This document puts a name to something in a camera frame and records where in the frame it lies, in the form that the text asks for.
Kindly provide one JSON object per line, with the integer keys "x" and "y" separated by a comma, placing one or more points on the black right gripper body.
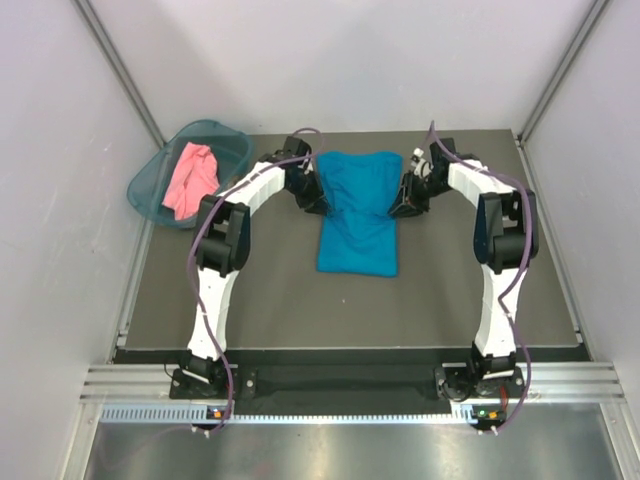
{"x": 419, "y": 191}

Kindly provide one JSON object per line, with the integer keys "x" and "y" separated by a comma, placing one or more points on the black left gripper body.
{"x": 306, "y": 190}

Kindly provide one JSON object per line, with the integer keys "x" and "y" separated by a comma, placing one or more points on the blue t shirt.
{"x": 358, "y": 236}

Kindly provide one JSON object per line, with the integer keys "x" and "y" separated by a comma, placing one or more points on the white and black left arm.
{"x": 221, "y": 248}

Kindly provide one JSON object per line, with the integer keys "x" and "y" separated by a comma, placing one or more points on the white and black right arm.
{"x": 505, "y": 240}

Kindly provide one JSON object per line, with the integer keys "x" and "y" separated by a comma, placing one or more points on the pink t shirt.
{"x": 194, "y": 176}

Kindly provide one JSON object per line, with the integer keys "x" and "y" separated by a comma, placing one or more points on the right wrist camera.
{"x": 432, "y": 157}

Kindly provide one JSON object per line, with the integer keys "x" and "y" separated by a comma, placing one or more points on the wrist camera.
{"x": 295, "y": 147}
{"x": 432, "y": 157}

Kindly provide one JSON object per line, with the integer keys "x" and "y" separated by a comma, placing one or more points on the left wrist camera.
{"x": 295, "y": 147}

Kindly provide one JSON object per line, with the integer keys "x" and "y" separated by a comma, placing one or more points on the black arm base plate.
{"x": 344, "y": 381}

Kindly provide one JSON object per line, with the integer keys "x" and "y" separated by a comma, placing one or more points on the right aluminium frame post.
{"x": 571, "y": 53}

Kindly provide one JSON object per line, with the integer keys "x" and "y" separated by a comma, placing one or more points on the aluminium frame post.
{"x": 571, "y": 53}
{"x": 106, "y": 45}

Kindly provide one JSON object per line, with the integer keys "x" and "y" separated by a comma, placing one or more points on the aluminium front rail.
{"x": 568, "y": 382}

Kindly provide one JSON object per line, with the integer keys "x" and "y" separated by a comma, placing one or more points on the left aluminium frame post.
{"x": 106, "y": 45}

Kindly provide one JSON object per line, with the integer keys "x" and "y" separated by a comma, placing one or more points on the slotted grey cable duct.
{"x": 202, "y": 414}

